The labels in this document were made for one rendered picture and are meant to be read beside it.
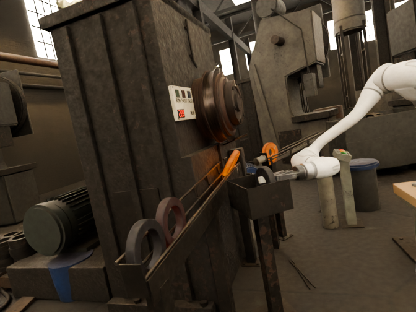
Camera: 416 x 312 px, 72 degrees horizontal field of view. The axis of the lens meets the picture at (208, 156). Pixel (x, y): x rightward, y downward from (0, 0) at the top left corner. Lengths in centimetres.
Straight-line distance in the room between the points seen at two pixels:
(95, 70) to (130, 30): 31
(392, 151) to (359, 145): 38
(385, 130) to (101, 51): 324
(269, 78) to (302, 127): 88
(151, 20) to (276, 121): 328
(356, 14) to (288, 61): 627
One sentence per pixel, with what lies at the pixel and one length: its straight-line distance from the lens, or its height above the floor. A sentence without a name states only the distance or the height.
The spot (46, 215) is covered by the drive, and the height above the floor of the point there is 61.
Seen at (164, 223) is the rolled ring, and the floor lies 71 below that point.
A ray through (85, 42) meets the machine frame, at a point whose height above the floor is 156.
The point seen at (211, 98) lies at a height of 115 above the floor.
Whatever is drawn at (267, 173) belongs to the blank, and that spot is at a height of 74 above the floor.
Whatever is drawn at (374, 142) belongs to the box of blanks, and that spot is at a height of 45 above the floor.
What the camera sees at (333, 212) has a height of 13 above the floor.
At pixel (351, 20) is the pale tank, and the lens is 1054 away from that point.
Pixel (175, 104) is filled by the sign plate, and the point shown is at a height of 114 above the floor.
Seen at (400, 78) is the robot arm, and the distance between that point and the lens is 164.
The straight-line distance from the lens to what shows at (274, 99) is 455.
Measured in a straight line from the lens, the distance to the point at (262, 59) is 465.
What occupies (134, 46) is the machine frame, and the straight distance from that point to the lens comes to 158.
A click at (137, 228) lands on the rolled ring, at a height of 75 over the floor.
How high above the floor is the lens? 102
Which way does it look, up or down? 6 degrees down
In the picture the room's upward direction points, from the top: 10 degrees counter-clockwise
